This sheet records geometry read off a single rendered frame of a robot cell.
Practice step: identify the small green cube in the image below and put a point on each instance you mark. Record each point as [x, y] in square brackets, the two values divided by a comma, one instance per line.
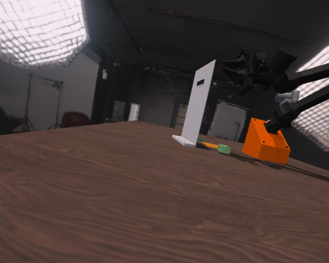
[224, 149]

